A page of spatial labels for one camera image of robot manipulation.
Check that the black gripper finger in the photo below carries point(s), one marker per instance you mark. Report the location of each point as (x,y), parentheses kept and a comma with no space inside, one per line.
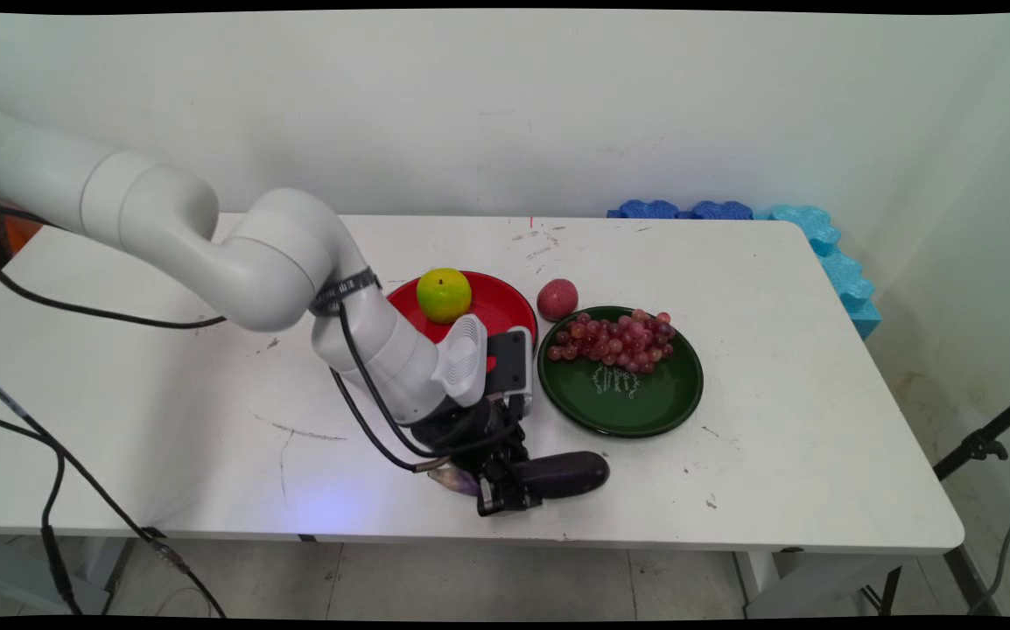
(505,497)
(515,446)

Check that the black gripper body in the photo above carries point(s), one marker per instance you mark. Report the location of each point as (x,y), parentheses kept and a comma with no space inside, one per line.
(470,429)

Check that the purple eggplant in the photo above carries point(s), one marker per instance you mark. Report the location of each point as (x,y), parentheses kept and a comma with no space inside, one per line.
(566,474)

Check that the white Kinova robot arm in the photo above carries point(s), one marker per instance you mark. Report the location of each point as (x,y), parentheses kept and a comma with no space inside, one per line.
(269,262)

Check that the red round plate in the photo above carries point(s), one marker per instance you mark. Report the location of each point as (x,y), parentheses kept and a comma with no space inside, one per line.
(496,306)

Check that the dark green round plate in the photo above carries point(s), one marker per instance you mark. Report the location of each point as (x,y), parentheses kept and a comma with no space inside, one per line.
(636,394)

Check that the green yellow apple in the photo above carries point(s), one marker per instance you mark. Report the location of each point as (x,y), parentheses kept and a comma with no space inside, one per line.
(444,295)

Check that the red grape bunch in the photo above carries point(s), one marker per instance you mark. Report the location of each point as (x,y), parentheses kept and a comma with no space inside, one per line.
(614,343)

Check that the dark red round fruit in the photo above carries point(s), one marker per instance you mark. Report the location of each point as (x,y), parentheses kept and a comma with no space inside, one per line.
(557,299)

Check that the dark blue foam mat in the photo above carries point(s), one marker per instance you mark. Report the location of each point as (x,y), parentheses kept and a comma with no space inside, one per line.
(645,210)
(719,210)

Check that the light blue foam mat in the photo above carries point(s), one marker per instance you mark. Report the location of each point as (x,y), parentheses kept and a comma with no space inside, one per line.
(842,271)

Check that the black tripod stand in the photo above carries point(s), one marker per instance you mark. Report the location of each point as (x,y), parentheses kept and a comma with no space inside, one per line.
(982,446)

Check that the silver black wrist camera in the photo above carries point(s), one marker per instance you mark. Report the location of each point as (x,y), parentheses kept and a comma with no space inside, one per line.
(509,363)

